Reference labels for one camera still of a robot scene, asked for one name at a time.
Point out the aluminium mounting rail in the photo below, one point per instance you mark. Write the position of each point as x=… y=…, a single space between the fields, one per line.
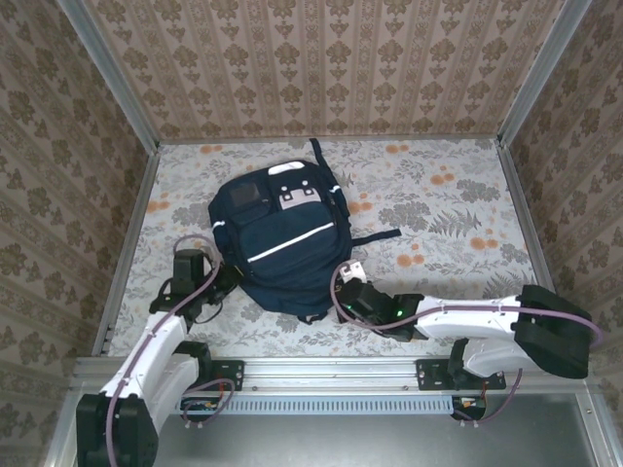
x=331 y=372

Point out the aluminium frame post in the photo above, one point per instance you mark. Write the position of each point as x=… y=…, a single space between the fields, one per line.
x=540 y=78
x=112 y=78

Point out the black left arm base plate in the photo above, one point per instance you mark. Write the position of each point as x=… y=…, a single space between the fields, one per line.
x=231 y=374

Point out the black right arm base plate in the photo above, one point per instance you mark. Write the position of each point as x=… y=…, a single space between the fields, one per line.
x=430 y=374

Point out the aluminium side rail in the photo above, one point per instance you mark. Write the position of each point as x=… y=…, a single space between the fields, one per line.
x=533 y=219
x=129 y=243

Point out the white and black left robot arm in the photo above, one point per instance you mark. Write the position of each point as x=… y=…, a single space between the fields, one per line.
x=146 y=360

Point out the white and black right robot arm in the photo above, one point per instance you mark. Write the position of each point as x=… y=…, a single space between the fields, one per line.
x=467 y=316

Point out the navy blue backpack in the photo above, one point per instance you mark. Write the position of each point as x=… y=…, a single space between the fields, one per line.
x=287 y=243

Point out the grey metal sheet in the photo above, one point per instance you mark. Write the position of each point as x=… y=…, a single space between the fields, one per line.
x=340 y=442

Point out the floral table cloth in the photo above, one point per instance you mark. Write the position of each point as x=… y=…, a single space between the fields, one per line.
x=438 y=219

